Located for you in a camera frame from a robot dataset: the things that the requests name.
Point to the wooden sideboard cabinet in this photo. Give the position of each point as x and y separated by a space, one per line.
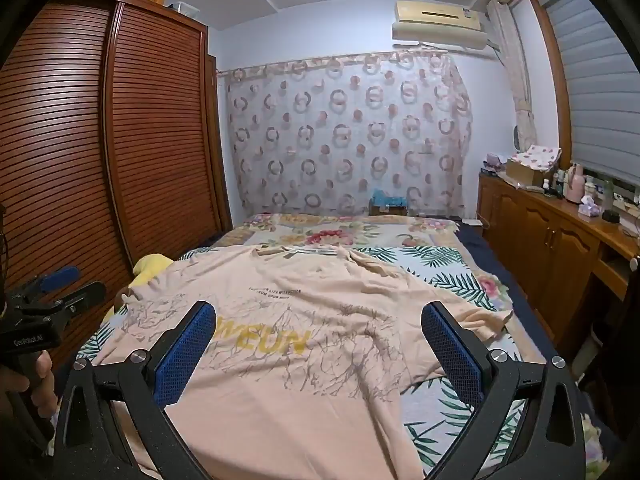
540 230

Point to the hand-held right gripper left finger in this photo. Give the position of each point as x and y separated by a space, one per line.
182 355

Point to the wooden louvered wardrobe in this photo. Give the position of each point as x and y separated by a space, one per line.
75 135

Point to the cardboard box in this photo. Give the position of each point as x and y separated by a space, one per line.
522 172

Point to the peach printed t-shirt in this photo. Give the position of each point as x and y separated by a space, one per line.
300 310

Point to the pink floral cloth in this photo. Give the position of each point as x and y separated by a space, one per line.
542 156

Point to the person's left hand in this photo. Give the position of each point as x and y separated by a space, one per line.
45 380

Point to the white power strip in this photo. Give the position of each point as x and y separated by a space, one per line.
472 221

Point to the clear plastic storage box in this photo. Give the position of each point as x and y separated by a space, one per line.
184 8

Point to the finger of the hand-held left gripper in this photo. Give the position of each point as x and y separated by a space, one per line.
82 296
60 278

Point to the circle pattern sheer curtain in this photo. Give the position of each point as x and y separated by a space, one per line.
345 130

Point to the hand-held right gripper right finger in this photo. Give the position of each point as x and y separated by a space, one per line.
455 355

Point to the cream wall air conditioner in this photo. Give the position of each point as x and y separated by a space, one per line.
440 22

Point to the grey window blind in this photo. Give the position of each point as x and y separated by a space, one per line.
600 85

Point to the navy bed sheet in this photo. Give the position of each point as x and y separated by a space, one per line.
492 250

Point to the lavender tissue pack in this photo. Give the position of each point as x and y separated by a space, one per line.
590 206

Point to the palm leaf print blanket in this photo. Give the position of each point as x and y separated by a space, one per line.
440 270

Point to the green bottle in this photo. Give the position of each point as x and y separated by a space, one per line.
608 195

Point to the box of blue items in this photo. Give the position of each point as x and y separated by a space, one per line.
387 202

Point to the beige tied side curtain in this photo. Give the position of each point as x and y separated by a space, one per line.
517 75

